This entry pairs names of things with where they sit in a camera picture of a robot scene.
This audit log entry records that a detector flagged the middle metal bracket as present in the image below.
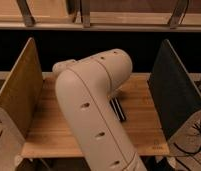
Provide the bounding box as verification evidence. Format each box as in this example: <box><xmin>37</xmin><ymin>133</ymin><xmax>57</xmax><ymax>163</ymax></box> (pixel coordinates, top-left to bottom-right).
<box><xmin>80</xmin><ymin>0</ymin><xmax>90</xmax><ymax>28</ymax></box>

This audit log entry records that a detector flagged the wooden shelf rail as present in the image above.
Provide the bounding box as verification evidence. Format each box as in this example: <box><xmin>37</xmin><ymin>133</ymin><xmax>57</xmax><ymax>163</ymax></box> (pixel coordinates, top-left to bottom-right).
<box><xmin>0</xmin><ymin>12</ymin><xmax>201</xmax><ymax>32</ymax></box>

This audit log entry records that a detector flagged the left wooden side panel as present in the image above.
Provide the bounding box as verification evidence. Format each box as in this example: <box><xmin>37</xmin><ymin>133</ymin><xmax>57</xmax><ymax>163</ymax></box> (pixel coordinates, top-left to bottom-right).
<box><xmin>0</xmin><ymin>37</ymin><xmax>45</xmax><ymax>171</ymax></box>

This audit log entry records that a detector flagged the black cable on right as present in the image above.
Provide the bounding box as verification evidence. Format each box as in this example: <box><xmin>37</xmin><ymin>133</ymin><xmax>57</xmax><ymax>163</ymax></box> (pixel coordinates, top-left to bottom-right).
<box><xmin>173</xmin><ymin>113</ymin><xmax>201</xmax><ymax>171</ymax></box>

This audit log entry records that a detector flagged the left metal bracket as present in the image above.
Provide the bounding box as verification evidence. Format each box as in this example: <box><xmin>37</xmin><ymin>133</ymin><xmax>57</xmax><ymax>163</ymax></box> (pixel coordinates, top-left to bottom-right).
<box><xmin>16</xmin><ymin>0</ymin><xmax>35</xmax><ymax>27</ymax></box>

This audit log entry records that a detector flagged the metal bracket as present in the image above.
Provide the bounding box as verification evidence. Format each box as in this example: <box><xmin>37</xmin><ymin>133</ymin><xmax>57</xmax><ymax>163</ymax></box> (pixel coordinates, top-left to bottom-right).
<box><xmin>80</xmin><ymin>0</ymin><xmax>90</xmax><ymax>28</ymax></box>
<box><xmin>16</xmin><ymin>0</ymin><xmax>35</xmax><ymax>27</ymax></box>
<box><xmin>168</xmin><ymin>0</ymin><xmax>190</xmax><ymax>29</ymax></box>

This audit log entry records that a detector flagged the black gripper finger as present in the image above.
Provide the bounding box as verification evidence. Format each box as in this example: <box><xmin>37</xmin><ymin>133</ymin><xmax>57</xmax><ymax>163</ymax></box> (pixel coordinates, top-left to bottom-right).
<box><xmin>110</xmin><ymin>98</ymin><xmax>126</xmax><ymax>122</ymax></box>

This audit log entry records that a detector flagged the right dark side panel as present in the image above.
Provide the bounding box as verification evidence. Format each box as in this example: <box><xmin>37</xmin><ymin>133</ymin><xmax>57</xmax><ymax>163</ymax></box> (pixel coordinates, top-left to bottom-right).
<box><xmin>148</xmin><ymin>38</ymin><xmax>201</xmax><ymax>158</ymax></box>

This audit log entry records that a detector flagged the right metal bracket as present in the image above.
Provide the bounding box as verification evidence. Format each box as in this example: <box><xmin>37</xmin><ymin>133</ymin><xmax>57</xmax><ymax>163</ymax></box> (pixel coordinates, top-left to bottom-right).
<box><xmin>168</xmin><ymin>0</ymin><xmax>190</xmax><ymax>29</ymax></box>

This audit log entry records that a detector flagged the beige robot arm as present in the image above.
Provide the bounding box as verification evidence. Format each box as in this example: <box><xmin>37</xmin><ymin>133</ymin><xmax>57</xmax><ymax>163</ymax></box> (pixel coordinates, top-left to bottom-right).
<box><xmin>52</xmin><ymin>49</ymin><xmax>147</xmax><ymax>171</ymax></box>

